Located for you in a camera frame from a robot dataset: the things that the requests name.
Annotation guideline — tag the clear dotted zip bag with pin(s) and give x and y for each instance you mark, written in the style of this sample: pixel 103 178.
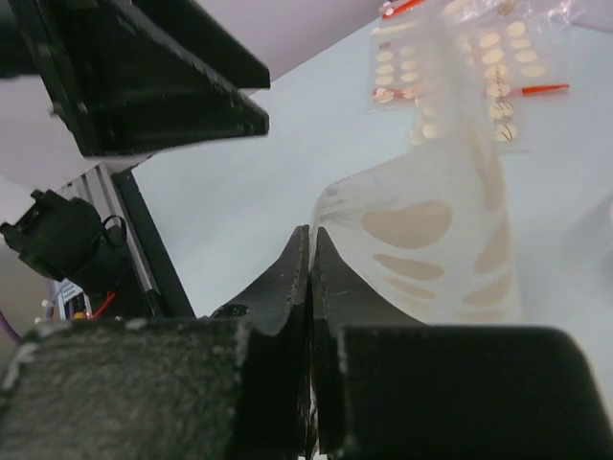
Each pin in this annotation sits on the clear dotted zip bag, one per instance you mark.
pixel 429 231

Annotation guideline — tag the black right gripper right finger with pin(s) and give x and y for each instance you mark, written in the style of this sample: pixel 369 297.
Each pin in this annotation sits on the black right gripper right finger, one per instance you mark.
pixel 391 387

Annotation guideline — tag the dotted zip bag red slider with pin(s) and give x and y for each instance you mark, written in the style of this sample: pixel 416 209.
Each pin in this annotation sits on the dotted zip bag red slider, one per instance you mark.
pixel 513 49

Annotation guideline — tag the aluminium frame rail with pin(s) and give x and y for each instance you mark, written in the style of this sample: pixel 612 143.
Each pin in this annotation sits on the aluminium frame rail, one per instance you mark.
pixel 153 287

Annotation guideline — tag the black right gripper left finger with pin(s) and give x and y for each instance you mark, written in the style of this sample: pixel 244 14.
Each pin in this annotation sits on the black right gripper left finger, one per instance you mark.
pixel 231 386

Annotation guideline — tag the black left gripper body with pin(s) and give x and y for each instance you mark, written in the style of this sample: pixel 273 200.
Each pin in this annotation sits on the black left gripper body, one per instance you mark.
pixel 129 78

